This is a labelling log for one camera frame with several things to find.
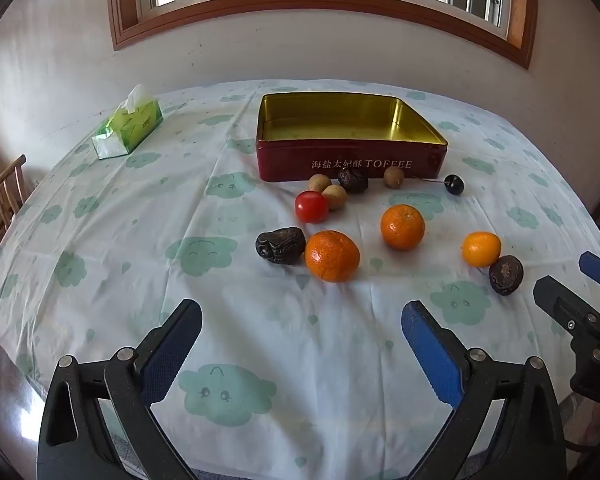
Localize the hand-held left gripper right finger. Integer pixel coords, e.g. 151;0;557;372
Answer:
401;301;567;480

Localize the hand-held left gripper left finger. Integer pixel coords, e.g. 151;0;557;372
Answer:
36;298;203;480

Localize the dark water chestnut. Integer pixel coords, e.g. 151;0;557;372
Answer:
488;255;525;296
255;226;307;266
337;167;370;194

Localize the small light orange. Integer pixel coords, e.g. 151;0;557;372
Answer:
461;231;502;268

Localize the medium orange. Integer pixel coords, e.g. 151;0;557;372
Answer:
380;204;426;251

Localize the large orange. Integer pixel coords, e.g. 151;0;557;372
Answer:
304;230;361;284

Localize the dark cherry with stem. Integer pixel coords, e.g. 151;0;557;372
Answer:
410;174;465;197

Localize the red cherry tomato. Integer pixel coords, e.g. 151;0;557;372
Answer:
294;190;329;224

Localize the red and gold tin box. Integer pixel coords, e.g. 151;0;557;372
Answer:
254;91;449;182

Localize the cloud printed white tablecloth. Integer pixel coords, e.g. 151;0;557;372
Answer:
0;79;600;480

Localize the green tissue box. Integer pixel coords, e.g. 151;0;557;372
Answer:
91;84;164;161

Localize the wooden chair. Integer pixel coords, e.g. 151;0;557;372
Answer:
0;154;27;248

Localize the wooden framed window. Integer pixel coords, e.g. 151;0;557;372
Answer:
106;0;539;71

